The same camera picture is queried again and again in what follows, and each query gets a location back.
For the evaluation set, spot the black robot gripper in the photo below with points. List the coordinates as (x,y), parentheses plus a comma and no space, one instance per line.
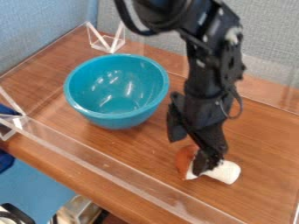
(197,116)

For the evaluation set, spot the brown and white toy mushroom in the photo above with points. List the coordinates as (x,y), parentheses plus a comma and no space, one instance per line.
(226,172)

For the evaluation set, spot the blue plastic bowl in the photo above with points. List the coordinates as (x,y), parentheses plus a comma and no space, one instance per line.
(117,89)

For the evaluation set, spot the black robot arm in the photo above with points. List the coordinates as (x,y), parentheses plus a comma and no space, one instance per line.
(212,30)

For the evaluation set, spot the clear acrylic back barrier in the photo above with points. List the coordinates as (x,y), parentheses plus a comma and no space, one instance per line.
(254,88)

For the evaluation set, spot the clear acrylic barrier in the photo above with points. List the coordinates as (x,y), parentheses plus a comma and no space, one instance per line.
(254,88)
(118,186)

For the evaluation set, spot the clear plastic container below table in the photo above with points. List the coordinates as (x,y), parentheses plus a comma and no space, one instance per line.
(78,211)

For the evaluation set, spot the clear acrylic front barrier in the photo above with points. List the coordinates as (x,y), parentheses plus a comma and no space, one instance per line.
(118,186)

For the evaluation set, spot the blue cloth object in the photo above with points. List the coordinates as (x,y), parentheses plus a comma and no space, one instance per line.
(7,159)

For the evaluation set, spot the black and white object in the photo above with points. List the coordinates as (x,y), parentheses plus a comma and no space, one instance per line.
(11,215)

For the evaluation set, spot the clear acrylic corner bracket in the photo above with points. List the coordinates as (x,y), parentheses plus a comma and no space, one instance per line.
(106,43)

